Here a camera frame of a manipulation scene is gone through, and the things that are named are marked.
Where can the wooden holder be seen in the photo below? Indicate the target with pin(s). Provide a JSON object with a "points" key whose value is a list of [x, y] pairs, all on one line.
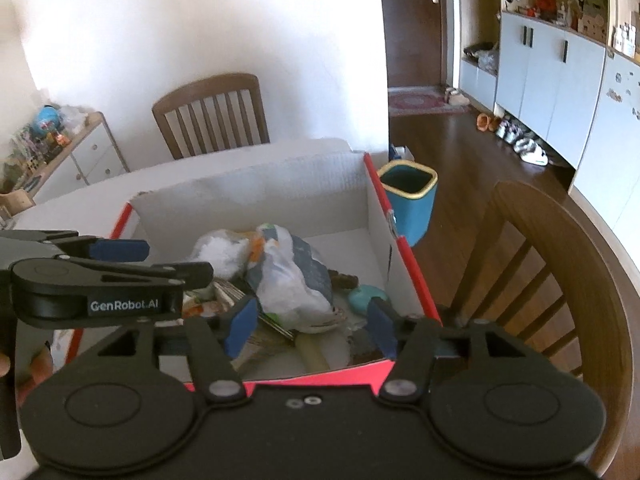
{"points": [[17, 202]]}

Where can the white wooden sideboard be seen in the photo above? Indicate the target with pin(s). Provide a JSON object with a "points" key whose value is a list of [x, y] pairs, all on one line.
{"points": [[95, 155]]}

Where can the person's left hand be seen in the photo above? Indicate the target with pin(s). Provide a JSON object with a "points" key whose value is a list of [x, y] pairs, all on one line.
{"points": [[39, 367]]}

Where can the teal bin with yellow rim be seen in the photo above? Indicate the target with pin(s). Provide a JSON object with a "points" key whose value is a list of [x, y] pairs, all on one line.
{"points": [[410, 210]]}

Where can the white plastic tissue packet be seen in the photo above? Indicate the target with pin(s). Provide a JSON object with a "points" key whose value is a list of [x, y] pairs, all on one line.
{"points": [[295, 285]]}

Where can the green white snack packet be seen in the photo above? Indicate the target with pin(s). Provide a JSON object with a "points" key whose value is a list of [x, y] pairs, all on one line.
{"points": [[202, 307]]}

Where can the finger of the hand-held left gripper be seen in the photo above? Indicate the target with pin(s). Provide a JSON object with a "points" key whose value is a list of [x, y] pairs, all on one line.
{"points": [[120, 250], [190, 275]]}

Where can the wooden chair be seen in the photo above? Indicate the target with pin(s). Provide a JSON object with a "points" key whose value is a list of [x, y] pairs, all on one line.
{"points": [[590, 280], [210, 85]]}

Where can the bags in cabinet niche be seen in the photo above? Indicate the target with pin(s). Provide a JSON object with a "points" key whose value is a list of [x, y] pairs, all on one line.
{"points": [[480, 57]]}

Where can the white and blue bag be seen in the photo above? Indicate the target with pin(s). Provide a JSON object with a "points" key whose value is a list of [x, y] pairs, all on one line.
{"points": [[400, 152]]}

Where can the beige cylinder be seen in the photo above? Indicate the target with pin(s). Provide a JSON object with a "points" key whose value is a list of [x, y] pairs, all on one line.
{"points": [[312, 352]]}

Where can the beige slippers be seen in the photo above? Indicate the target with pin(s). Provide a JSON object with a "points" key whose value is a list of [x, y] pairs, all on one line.
{"points": [[455, 96]]}

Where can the clear display case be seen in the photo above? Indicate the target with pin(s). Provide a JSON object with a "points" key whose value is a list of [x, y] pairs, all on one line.
{"points": [[22, 150]]}

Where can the brown scrunchie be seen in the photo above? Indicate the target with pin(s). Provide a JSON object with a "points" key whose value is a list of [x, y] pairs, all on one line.
{"points": [[344, 281]]}

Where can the red cardboard box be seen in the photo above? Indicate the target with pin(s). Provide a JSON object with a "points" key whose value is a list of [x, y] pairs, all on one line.
{"points": [[250, 195]]}

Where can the group of small ornaments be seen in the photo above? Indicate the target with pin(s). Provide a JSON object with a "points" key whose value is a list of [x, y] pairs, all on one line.
{"points": [[585, 15]]}

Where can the blue globe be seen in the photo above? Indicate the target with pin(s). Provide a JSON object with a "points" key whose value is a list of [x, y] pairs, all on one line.
{"points": [[46, 120]]}

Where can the row of shoes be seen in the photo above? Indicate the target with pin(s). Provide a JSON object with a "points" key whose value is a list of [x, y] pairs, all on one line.
{"points": [[522, 142]]}

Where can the teal egg-shaped toy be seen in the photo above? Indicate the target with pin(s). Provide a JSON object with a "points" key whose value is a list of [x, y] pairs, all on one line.
{"points": [[364, 297]]}

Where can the light blue cabinet unit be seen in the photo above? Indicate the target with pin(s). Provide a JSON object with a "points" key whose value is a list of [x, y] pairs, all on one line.
{"points": [[540, 75]]}

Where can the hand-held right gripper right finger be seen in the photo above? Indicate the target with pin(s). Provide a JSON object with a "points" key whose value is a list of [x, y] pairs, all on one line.
{"points": [[382, 329]]}

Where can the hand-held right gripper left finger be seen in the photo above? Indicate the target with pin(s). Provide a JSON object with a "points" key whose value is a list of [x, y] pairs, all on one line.
{"points": [[240, 326]]}

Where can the red patterned rug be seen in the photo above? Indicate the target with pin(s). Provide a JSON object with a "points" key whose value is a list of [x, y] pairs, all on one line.
{"points": [[415, 101]]}

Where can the clear plastic bags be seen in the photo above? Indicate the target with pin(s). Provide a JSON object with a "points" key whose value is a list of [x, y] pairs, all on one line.
{"points": [[72, 117]]}

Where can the brown wooden door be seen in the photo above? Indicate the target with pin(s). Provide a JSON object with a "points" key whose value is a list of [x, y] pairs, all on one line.
{"points": [[410, 35]]}

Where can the orange slippers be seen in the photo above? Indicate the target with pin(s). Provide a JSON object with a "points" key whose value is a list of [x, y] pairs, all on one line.
{"points": [[487, 122]]}

